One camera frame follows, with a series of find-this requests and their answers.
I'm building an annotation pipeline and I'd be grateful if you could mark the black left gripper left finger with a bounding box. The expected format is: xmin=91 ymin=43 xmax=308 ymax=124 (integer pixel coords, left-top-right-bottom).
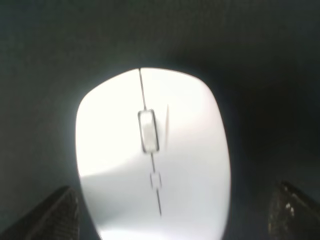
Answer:
xmin=0 ymin=186 xmax=80 ymax=240

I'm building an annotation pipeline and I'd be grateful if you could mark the black mouse pad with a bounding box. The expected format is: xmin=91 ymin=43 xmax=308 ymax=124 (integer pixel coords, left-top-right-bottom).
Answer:
xmin=0 ymin=0 xmax=320 ymax=240

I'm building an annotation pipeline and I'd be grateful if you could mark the white computer mouse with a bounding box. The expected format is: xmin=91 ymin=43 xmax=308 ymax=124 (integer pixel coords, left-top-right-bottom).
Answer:
xmin=75 ymin=68 xmax=231 ymax=240

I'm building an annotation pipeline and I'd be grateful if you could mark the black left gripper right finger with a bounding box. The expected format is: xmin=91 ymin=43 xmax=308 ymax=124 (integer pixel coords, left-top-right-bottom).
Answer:
xmin=268 ymin=181 xmax=320 ymax=240

